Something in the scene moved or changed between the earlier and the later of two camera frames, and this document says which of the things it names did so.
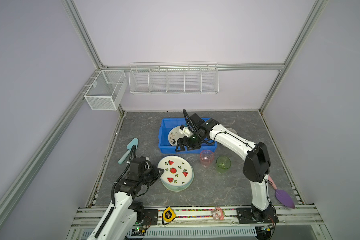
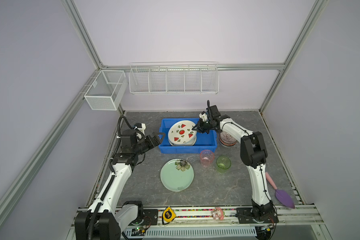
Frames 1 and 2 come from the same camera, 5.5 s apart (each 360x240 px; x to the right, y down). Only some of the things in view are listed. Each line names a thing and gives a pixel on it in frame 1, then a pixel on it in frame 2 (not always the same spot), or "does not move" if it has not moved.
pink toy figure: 218,213 does not move
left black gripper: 156,173 to 155,139
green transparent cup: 223,163 does not move
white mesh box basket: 106,91 does not move
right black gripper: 180,142 to 199,127
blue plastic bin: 166,125 does not move
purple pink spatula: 281,196 does not move
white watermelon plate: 178,172 to 180,133
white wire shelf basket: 174,77 does not move
